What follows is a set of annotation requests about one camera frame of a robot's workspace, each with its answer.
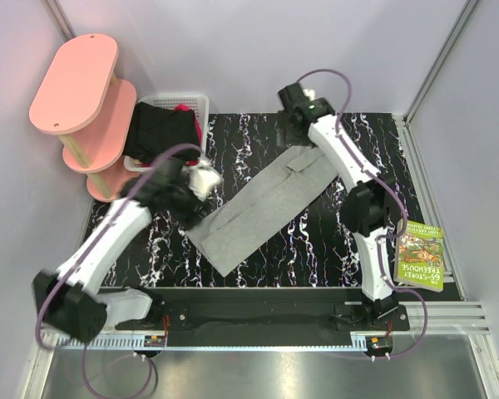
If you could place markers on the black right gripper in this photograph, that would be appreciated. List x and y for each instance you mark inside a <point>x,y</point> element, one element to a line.
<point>290,140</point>

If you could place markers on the green picture book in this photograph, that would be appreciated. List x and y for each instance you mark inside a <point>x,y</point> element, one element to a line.
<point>420,259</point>

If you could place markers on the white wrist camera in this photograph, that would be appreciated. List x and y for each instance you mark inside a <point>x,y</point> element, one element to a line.
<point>203,179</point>
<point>310,94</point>

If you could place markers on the black t shirt in basket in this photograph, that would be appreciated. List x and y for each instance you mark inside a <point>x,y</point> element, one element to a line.
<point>162,133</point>

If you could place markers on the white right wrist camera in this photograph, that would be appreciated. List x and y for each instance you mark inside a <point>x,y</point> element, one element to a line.
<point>310,94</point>

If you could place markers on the grey t shirt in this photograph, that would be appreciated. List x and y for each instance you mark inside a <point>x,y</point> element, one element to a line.
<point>268,202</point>

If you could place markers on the white perforated plastic basket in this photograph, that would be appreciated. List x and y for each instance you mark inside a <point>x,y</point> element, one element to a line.
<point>195,120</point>

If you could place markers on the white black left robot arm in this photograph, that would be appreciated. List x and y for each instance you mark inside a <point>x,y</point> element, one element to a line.
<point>70,299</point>

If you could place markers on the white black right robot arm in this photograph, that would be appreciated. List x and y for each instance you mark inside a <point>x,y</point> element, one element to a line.
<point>368,207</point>

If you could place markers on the aluminium frame rail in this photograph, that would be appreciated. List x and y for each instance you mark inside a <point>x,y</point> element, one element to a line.
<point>279,349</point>

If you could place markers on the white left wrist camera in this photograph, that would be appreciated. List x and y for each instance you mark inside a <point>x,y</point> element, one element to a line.
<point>203,179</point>

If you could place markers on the pink three tier shelf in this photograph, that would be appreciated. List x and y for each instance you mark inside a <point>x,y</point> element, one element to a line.
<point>88,108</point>

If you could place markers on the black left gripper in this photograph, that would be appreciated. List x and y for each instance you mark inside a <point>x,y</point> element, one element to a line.
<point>191,217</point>

